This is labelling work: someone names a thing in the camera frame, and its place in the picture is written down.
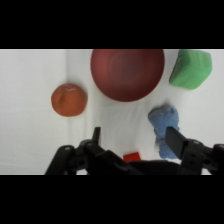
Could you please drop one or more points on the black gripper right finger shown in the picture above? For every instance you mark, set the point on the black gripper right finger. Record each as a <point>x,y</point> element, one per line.
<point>175,140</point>

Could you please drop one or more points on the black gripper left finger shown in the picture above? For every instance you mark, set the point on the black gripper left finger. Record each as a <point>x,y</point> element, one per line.
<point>96,135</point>

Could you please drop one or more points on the green plush triangle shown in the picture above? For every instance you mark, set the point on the green plush triangle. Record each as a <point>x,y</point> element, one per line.
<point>190,68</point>

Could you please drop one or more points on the pink bowl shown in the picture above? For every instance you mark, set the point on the pink bowl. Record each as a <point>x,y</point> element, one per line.
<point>127,74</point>

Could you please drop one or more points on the blue plush toy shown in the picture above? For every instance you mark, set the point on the blue plush toy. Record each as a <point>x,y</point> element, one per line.
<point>164,124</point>

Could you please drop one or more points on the red block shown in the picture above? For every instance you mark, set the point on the red block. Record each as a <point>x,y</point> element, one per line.
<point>131,156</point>

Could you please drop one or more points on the orange plush ball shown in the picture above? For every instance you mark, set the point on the orange plush ball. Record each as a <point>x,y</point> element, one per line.
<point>69,100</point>

